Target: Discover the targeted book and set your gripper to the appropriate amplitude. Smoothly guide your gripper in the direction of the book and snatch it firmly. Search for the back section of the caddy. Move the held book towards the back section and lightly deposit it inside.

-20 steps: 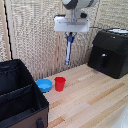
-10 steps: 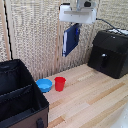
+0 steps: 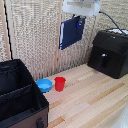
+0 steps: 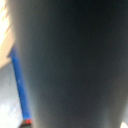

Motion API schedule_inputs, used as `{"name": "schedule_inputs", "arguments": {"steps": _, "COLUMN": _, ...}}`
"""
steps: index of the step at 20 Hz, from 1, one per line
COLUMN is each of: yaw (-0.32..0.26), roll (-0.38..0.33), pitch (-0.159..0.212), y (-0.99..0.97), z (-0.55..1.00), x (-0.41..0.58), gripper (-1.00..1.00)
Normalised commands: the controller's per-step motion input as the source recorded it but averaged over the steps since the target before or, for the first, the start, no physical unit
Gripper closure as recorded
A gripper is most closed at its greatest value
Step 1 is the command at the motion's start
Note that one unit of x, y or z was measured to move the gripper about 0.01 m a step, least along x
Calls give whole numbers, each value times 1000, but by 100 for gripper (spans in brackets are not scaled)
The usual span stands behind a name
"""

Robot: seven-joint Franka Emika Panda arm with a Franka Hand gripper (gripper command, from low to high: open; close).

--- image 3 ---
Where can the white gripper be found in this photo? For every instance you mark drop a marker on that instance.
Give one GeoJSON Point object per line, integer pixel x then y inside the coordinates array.
{"type": "Point", "coordinates": [81, 7]}

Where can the dark blue book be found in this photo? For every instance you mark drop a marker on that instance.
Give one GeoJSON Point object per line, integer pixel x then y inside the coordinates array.
{"type": "Point", "coordinates": [71, 32]}

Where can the black paper shredder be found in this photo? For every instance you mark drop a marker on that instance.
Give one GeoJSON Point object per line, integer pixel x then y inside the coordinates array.
{"type": "Point", "coordinates": [110, 54]}

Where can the red plastic cup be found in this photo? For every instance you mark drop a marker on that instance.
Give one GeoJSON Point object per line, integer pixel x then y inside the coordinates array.
{"type": "Point", "coordinates": [60, 83]}

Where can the blue plastic bowl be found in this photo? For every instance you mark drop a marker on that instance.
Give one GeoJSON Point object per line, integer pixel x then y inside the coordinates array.
{"type": "Point", "coordinates": [44, 85]}

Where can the black fabric storage box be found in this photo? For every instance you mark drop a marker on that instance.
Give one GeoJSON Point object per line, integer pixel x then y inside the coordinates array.
{"type": "Point", "coordinates": [19, 95]}

